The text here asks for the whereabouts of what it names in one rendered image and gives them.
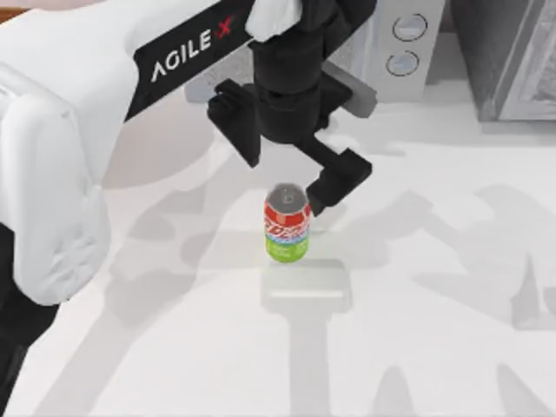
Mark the red white green can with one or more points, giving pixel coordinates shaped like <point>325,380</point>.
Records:
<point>286,230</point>

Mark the round microwave knob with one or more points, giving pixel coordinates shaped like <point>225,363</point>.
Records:
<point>403,62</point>
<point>410,27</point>

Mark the grey cabinet with dark inside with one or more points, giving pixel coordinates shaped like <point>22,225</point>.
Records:
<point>504,56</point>

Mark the wooden cupboard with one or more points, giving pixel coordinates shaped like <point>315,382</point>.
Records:
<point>15,6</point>

